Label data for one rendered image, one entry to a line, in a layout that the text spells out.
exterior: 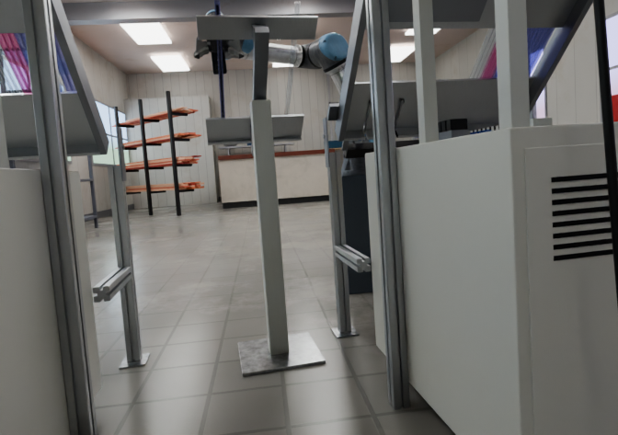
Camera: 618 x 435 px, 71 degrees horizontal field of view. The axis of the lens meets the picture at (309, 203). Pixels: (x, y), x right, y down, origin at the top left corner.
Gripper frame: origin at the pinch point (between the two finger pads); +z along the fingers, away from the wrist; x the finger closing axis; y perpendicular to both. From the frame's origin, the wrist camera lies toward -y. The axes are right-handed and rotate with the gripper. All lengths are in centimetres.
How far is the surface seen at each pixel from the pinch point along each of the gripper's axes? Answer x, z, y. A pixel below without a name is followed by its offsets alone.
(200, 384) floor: -13, 69, -68
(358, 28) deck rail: 37.5, 19.1, 14.9
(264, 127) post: 11.6, 18.8, -14.4
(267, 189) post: 11.0, 29.7, -30.0
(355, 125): 44.6, 8.7, -20.8
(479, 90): 87, 12, -8
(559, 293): 43, 105, 4
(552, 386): 41, 113, -7
